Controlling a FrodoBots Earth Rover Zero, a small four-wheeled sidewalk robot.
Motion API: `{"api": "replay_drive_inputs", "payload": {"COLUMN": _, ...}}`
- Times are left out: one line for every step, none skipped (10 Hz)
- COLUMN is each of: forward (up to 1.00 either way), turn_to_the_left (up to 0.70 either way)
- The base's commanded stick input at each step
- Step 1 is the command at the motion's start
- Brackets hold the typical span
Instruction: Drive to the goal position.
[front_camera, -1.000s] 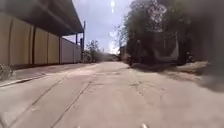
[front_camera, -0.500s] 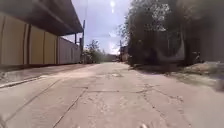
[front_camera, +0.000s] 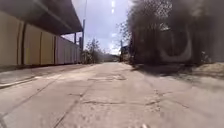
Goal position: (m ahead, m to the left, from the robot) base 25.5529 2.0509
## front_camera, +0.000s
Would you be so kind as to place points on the grey concrete road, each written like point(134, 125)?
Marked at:
point(110, 86)

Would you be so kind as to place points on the utility pole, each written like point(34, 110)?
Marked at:
point(83, 33)

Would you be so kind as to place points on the large dark tree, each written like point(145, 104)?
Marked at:
point(150, 16)

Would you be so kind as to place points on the raised concrete sidewalk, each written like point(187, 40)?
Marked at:
point(20, 75)

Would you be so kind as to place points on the dark graffiti wall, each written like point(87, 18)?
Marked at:
point(173, 43)

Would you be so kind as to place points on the building with beige panel wall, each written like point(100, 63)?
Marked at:
point(36, 40)

